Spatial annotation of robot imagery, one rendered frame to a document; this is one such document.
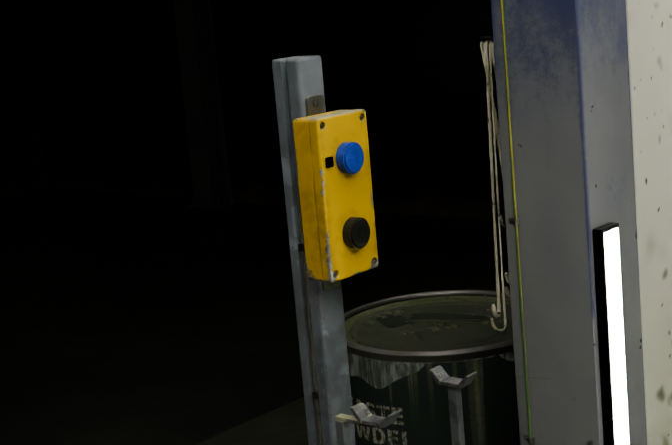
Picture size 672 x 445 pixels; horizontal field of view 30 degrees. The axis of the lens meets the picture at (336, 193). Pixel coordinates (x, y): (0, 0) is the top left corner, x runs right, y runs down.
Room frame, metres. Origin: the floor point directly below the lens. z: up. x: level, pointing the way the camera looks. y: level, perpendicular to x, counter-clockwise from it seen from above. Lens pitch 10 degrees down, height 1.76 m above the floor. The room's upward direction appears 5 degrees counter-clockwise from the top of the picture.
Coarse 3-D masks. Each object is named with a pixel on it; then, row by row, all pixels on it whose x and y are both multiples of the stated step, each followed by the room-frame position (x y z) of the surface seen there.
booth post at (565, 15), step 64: (512, 0) 2.28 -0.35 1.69; (576, 0) 2.20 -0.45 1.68; (512, 64) 2.29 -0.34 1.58; (576, 64) 2.20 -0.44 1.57; (512, 128) 2.30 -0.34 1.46; (576, 128) 2.21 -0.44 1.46; (576, 192) 2.21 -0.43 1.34; (512, 256) 2.31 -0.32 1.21; (576, 256) 2.22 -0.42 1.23; (512, 320) 2.32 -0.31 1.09; (576, 320) 2.22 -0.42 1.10; (640, 320) 2.33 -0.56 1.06; (576, 384) 2.23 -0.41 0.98; (640, 384) 2.32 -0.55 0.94
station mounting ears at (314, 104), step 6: (312, 96) 1.98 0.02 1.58; (318, 96) 1.99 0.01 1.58; (306, 102) 1.97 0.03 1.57; (312, 102) 1.98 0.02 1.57; (318, 102) 1.99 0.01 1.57; (306, 108) 1.97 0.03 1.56; (312, 108) 1.98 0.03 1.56; (318, 108) 1.99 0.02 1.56; (312, 114) 1.98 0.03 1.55; (324, 282) 1.97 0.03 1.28; (336, 282) 1.99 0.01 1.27; (324, 288) 1.97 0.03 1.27; (330, 288) 1.98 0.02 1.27
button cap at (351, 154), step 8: (344, 144) 1.93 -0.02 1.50; (352, 144) 1.93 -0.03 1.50; (336, 152) 1.93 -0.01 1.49; (344, 152) 1.92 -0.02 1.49; (352, 152) 1.93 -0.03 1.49; (360, 152) 1.95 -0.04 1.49; (336, 160) 1.93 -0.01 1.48; (344, 160) 1.92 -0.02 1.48; (352, 160) 1.93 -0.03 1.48; (360, 160) 1.94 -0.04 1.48; (344, 168) 1.92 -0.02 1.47; (352, 168) 1.93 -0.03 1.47; (360, 168) 1.94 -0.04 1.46
